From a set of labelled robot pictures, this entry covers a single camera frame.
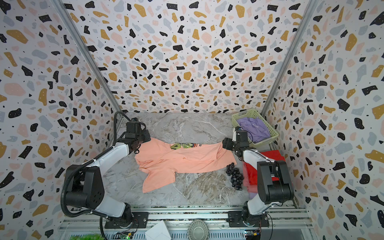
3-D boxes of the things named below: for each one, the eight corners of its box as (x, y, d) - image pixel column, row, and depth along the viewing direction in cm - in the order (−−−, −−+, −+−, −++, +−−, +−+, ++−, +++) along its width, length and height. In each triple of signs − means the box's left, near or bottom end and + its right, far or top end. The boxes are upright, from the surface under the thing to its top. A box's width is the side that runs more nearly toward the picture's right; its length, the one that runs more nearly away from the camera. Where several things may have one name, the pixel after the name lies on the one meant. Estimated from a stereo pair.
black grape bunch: (235, 192, 85) (237, 189, 80) (223, 168, 94) (224, 164, 89) (245, 187, 86) (248, 184, 82) (232, 165, 95) (234, 161, 91)
